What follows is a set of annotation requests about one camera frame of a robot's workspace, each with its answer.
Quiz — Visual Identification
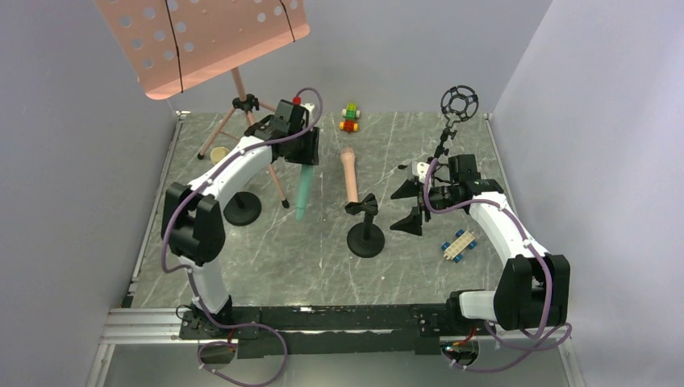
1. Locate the green red brick car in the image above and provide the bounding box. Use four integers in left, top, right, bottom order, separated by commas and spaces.
339, 103, 360, 133

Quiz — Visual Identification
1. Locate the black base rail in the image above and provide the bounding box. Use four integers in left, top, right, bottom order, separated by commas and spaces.
179, 302, 484, 359

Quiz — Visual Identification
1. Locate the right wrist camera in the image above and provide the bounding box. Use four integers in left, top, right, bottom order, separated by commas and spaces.
407, 161, 430, 184

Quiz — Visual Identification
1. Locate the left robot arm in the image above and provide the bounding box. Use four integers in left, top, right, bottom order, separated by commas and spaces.
161, 97, 319, 325

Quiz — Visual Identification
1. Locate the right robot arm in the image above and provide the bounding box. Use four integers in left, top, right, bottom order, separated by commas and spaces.
391, 154, 570, 339

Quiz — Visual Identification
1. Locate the yellow toy microphone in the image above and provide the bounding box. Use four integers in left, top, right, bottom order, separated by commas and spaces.
210, 147, 230, 164

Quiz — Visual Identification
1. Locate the pink music stand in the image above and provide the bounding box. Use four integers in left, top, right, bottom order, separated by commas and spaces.
94, 0, 311, 210

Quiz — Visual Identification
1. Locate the beige blue brick car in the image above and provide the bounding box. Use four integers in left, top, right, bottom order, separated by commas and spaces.
441, 229, 477, 263

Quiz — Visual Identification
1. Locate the green toy microphone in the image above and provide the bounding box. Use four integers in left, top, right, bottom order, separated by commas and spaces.
295, 165, 315, 221

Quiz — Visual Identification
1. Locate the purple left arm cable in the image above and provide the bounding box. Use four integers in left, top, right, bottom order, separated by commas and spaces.
160, 86, 325, 343

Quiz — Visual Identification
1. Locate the black mic stand with clip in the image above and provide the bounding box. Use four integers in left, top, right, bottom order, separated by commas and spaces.
344, 193, 385, 258

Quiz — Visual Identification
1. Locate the pink toy microphone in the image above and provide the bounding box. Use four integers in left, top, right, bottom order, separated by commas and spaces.
340, 148, 359, 202

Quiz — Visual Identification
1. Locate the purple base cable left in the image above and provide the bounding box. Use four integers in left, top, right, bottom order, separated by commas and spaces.
198, 320, 290, 387

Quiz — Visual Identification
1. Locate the black shock-mount boom stand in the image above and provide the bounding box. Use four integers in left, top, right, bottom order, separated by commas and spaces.
398, 85, 480, 172

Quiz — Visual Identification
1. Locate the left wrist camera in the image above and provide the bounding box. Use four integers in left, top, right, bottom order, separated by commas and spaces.
291, 96, 316, 127

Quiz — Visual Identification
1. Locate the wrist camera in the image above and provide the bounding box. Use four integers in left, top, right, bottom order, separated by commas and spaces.
407, 161, 430, 184
291, 96, 316, 127

